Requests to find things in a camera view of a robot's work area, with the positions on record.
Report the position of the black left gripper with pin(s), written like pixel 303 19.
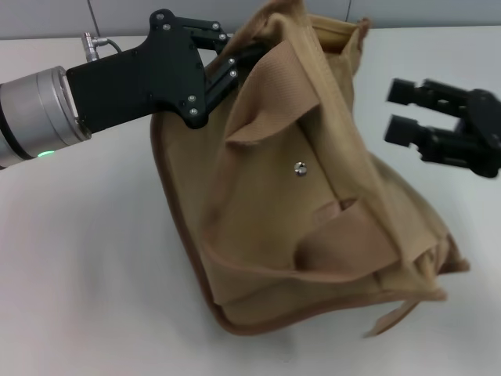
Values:
pixel 145 78

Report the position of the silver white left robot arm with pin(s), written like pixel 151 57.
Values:
pixel 35 113

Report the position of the khaki canvas food bag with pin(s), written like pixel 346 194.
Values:
pixel 274 235

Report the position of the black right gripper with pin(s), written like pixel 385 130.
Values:
pixel 485 133

